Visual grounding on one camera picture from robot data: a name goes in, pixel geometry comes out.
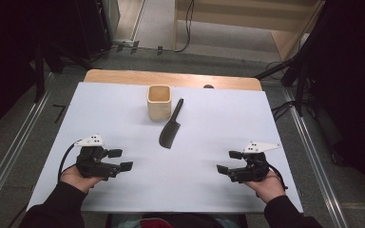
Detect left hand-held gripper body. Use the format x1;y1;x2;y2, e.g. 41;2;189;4
74;134;123;181

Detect white board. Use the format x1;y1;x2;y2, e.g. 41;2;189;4
27;81;304;214

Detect wooden shelf unit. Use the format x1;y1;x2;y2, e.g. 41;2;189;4
173;0;326;61

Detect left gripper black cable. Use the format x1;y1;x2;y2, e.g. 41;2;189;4
57;142;77;183

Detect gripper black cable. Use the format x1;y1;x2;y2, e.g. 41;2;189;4
57;142;77;183
267;164;289;191

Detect person's right hand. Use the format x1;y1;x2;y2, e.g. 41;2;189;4
243;169;287;204

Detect hanging black cable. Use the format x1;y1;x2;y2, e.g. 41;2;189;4
174;0;195;53

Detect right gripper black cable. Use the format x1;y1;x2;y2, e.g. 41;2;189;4
267;164;289;191

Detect beige square cup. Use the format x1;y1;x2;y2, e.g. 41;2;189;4
146;84;173;122

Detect person's left hand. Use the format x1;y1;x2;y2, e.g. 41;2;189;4
60;164;106;194

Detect black cabinet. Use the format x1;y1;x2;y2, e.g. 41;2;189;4
75;0;113;60

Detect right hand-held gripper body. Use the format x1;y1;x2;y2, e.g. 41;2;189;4
227;141;282;184

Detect black metal stand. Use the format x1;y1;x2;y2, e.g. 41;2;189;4
255;0;331;117
32;41;93;104

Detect black comb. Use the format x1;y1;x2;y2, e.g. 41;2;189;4
158;98;184;150

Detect person's torso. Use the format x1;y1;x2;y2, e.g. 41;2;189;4
106;213;248;228

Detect metal floor rail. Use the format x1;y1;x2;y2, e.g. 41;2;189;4
281;86;351;228
0;74;56;219

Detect black floor cables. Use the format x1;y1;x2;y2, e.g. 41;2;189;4
270;100;298;122

